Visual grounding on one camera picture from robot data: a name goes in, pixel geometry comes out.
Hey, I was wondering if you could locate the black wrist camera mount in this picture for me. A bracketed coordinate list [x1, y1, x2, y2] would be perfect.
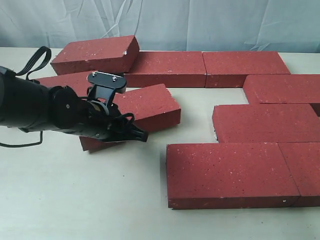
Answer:
[87, 71, 127, 115]

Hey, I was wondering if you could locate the front row left brick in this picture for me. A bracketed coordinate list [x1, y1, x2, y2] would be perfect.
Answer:
[166, 142, 300, 210]

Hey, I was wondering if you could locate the brick with white chip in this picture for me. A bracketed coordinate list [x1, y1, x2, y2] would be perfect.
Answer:
[37, 71, 93, 97]

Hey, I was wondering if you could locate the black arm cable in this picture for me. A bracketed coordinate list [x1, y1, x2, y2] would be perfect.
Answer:
[0, 45, 52, 148]

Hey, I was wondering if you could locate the front row right brick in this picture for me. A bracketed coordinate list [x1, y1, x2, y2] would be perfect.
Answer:
[278, 142, 320, 207]

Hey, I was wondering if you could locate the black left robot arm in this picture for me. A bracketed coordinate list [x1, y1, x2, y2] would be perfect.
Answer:
[0, 67, 148, 143]

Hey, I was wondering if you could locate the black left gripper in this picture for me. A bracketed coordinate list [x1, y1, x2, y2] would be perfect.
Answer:
[56, 99, 148, 143]

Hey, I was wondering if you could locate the back right row brick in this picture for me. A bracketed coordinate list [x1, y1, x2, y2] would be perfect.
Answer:
[202, 51, 290, 88]

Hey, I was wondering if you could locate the light blue backdrop cloth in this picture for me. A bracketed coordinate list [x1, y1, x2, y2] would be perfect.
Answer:
[0, 0, 320, 53]

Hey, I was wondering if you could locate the back left row brick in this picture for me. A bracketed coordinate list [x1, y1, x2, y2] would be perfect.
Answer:
[124, 51, 207, 88]

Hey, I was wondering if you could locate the second row right brick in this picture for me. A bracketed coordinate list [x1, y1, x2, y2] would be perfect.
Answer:
[243, 74, 320, 115]

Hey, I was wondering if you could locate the third row right brick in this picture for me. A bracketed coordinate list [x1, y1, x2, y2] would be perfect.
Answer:
[212, 103, 320, 143]

